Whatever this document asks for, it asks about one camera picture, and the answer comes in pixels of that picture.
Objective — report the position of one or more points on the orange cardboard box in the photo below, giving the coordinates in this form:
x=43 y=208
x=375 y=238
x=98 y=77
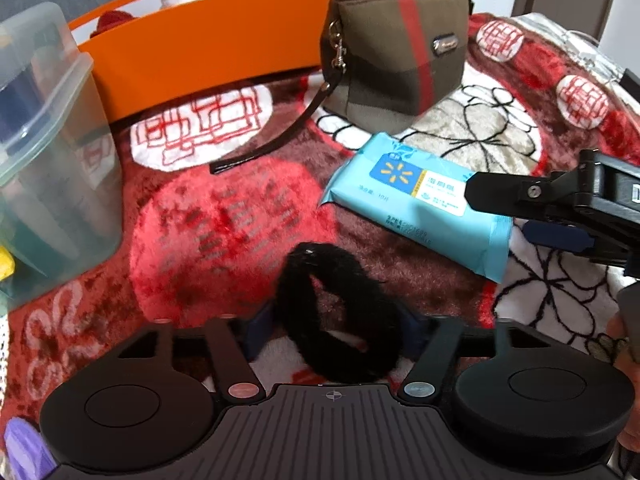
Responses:
x=200 y=50

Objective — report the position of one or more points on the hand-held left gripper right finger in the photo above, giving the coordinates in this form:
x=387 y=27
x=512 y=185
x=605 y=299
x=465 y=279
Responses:
x=412 y=335

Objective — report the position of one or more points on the purple cloth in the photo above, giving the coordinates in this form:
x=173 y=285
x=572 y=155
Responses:
x=25 y=450

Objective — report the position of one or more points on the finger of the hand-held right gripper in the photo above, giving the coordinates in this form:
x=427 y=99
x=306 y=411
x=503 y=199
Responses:
x=510 y=195
x=555 y=235

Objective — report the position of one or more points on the brown striped pouch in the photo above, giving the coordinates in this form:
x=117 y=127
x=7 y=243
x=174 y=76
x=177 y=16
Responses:
x=390 y=60

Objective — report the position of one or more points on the black furry scrunchie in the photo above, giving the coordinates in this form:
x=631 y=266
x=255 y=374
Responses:
x=295 y=310

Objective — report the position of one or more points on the clear plastic storage box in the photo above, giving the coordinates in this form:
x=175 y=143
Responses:
x=55 y=185

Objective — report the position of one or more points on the light blue wet wipes pack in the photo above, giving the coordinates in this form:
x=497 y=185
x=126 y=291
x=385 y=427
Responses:
x=390 y=200

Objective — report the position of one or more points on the red printed blanket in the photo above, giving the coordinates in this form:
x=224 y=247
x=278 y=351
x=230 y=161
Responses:
x=200 y=220

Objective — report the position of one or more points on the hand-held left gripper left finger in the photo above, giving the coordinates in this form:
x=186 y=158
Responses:
x=225 y=350

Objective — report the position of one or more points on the red knitted item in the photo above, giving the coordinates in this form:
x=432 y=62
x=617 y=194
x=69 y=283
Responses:
x=112 y=22

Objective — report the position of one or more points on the person's right hand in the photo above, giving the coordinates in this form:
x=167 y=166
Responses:
x=616 y=340

